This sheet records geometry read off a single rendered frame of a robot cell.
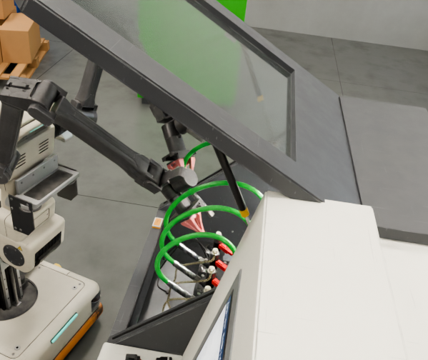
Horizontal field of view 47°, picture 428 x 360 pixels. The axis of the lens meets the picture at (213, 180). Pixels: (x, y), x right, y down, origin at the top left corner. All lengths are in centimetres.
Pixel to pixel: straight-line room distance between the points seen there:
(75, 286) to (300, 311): 190
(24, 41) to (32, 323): 361
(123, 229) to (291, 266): 255
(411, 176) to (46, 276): 189
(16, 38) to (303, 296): 497
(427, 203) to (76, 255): 236
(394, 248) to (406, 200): 16
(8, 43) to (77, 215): 257
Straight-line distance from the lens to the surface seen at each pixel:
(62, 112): 137
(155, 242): 179
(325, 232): 95
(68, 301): 253
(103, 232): 333
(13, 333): 245
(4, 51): 561
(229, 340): 88
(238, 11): 464
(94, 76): 192
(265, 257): 86
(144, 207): 354
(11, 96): 137
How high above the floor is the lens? 211
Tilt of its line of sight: 33 degrees down
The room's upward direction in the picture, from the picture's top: 6 degrees clockwise
